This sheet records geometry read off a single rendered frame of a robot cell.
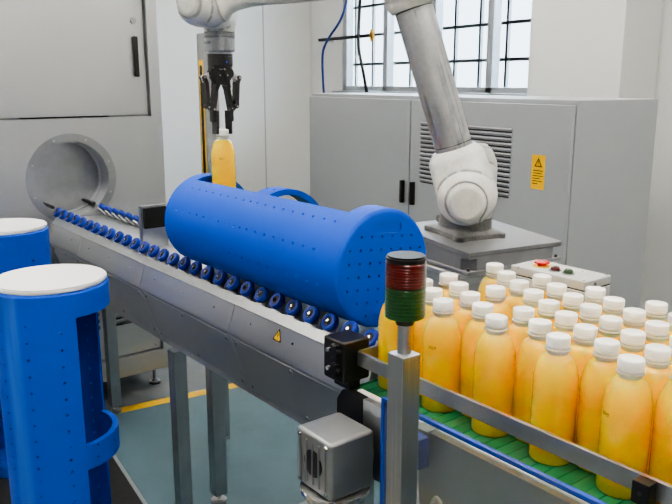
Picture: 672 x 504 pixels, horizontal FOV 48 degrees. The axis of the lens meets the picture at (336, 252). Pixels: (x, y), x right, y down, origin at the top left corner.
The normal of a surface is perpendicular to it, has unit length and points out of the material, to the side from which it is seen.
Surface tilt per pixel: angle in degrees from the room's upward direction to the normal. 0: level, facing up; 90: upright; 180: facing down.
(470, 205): 98
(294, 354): 70
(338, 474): 90
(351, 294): 90
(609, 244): 90
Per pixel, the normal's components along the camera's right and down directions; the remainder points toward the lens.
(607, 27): -0.86, 0.11
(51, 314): 0.32, 0.21
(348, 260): 0.61, 0.18
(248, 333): -0.74, -0.20
